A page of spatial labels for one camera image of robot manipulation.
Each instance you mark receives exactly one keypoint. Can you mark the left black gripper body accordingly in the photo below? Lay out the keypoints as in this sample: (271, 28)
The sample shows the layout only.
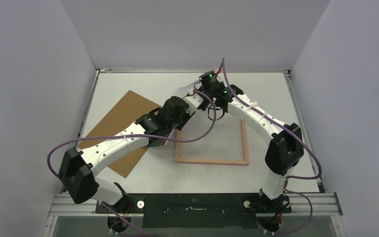
(178, 123)

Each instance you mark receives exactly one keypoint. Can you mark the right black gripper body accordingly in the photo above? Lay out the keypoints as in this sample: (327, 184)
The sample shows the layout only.
(220, 106)

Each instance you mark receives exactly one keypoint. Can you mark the brown cardboard backing board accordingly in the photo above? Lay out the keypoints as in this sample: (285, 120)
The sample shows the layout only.
(129, 108)

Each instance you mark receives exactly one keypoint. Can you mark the pink wooden picture frame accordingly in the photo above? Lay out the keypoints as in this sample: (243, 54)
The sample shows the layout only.
(226, 144)

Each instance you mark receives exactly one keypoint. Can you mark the seascape photo print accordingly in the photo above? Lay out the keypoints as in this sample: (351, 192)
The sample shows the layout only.
(185, 90)

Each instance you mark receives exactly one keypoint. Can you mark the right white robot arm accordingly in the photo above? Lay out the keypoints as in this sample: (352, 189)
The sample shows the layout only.
(284, 141)

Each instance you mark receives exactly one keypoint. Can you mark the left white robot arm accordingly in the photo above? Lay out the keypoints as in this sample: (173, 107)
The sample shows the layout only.
(79, 169)

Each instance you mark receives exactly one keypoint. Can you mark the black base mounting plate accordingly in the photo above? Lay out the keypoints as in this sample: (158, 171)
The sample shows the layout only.
(201, 210)

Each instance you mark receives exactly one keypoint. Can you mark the aluminium rail front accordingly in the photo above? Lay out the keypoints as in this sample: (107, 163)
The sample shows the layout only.
(312, 214)

